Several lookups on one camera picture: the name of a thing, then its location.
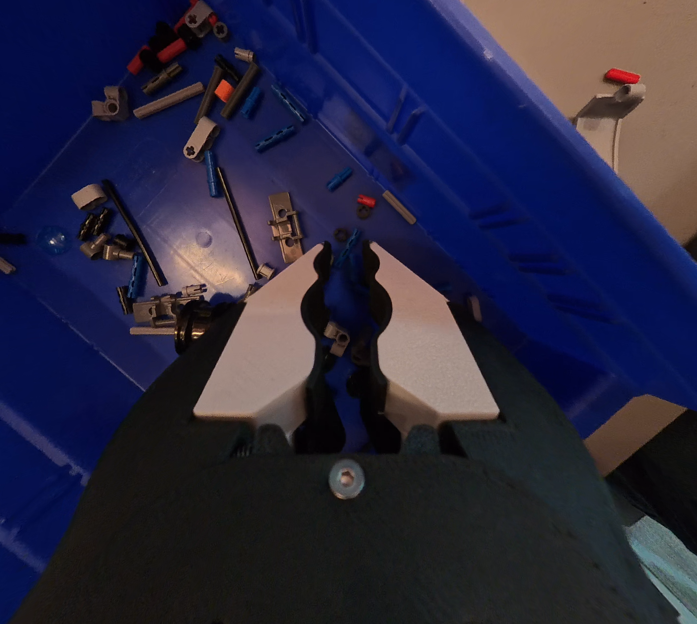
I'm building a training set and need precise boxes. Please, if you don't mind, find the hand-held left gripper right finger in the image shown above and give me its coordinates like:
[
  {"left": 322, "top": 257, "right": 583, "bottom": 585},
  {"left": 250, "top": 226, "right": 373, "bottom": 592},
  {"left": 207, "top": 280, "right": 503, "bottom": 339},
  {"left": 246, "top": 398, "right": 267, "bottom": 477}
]
[{"left": 361, "top": 241, "right": 500, "bottom": 431}]

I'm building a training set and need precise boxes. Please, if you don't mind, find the pale grey toy panel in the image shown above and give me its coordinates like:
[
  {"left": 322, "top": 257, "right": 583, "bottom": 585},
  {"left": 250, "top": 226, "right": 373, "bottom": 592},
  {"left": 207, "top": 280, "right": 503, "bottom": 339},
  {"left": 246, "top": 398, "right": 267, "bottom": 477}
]
[{"left": 570, "top": 84, "right": 647, "bottom": 174}]

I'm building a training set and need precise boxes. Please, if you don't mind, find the blue plastic bin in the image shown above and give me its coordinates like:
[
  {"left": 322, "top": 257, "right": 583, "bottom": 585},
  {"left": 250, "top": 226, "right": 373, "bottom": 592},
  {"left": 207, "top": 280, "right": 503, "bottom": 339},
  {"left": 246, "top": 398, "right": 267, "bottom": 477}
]
[{"left": 0, "top": 0, "right": 697, "bottom": 619}]

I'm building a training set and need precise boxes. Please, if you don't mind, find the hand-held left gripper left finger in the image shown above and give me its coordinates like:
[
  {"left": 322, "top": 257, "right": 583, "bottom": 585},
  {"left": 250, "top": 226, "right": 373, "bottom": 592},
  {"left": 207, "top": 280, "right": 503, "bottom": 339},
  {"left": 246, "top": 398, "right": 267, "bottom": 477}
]
[{"left": 194, "top": 241, "right": 334, "bottom": 434}]

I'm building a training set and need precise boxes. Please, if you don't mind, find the pile of toy parts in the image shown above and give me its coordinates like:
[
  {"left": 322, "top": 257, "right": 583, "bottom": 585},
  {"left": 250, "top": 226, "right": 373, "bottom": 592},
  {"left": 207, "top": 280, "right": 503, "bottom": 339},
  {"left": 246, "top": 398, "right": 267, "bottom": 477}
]
[{"left": 0, "top": 0, "right": 484, "bottom": 396}]

